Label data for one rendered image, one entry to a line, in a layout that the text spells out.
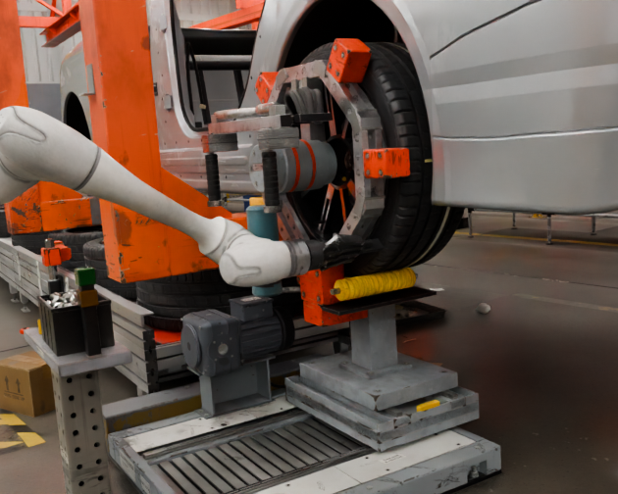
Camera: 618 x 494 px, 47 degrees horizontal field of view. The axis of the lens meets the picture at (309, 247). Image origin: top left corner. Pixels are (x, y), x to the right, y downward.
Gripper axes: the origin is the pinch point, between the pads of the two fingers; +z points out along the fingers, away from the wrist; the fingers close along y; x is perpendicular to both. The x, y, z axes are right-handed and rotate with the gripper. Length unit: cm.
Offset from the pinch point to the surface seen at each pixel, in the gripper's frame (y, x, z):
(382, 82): 31.8, 26.4, 3.3
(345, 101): 26.1, 26.2, -5.3
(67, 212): -184, 180, -17
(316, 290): -22.2, 3.1, -6.1
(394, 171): 24.5, 3.3, -2.6
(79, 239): -178, 155, -17
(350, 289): -12.9, -4.2, -2.5
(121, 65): -8, 83, -41
